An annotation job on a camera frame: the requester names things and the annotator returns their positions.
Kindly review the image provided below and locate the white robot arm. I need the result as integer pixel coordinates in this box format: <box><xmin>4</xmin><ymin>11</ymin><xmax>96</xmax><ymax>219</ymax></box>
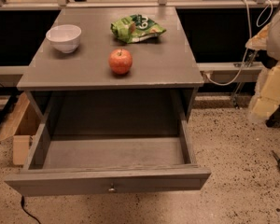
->
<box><xmin>245</xmin><ymin>10</ymin><xmax>280</xmax><ymax>123</ymax></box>

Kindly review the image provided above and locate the grey open top drawer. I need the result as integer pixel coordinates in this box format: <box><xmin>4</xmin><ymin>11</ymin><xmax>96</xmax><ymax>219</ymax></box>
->
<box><xmin>4</xmin><ymin>91</ymin><xmax>212</xmax><ymax>198</ymax></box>

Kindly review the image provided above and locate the green chip bag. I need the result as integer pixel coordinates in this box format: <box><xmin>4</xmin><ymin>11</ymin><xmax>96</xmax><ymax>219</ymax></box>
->
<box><xmin>110</xmin><ymin>14</ymin><xmax>166</xmax><ymax>44</ymax></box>

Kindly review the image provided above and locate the white ceramic bowl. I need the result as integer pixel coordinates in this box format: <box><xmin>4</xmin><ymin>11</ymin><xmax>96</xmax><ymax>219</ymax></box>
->
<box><xmin>46</xmin><ymin>24</ymin><xmax>82</xmax><ymax>53</ymax></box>

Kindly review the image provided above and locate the metal drawer knob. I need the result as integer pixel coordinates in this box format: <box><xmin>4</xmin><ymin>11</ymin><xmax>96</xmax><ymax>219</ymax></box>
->
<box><xmin>108</xmin><ymin>183</ymin><xmax>117</xmax><ymax>193</ymax></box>

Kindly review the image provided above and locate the black floor cable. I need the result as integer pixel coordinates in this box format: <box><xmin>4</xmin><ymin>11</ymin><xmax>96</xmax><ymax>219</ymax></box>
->
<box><xmin>20</xmin><ymin>195</ymin><xmax>42</xmax><ymax>224</ymax></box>

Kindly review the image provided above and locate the grey cabinet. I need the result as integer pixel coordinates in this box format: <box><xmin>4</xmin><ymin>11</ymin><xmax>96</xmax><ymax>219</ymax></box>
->
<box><xmin>18</xmin><ymin>7</ymin><xmax>203</xmax><ymax>114</ymax></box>

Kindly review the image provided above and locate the grey metal rail frame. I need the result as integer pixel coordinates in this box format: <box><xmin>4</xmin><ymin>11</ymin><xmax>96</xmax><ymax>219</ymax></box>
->
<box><xmin>0</xmin><ymin>0</ymin><xmax>280</xmax><ymax>89</ymax></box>

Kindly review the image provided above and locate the red apple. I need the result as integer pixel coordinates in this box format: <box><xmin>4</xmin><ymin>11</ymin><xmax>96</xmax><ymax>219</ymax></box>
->
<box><xmin>108</xmin><ymin>49</ymin><xmax>133</xmax><ymax>75</ymax></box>

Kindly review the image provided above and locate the wooden block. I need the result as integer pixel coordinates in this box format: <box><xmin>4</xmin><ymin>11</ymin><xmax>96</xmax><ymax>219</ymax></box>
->
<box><xmin>12</xmin><ymin>135</ymin><xmax>32</xmax><ymax>165</ymax></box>

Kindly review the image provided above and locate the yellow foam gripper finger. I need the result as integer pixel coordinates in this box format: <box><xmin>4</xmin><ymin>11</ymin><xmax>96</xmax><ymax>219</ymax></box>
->
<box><xmin>247</xmin><ymin>62</ymin><xmax>280</xmax><ymax>122</ymax></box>

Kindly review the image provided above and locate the wooden plank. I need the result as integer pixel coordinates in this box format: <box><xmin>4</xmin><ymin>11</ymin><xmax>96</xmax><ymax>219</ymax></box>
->
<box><xmin>0</xmin><ymin>93</ymin><xmax>40</xmax><ymax>142</ymax></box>

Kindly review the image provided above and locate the white cable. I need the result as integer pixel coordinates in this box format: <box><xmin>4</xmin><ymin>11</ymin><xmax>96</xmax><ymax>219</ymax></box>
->
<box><xmin>204</xmin><ymin>0</ymin><xmax>274</xmax><ymax>87</ymax></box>

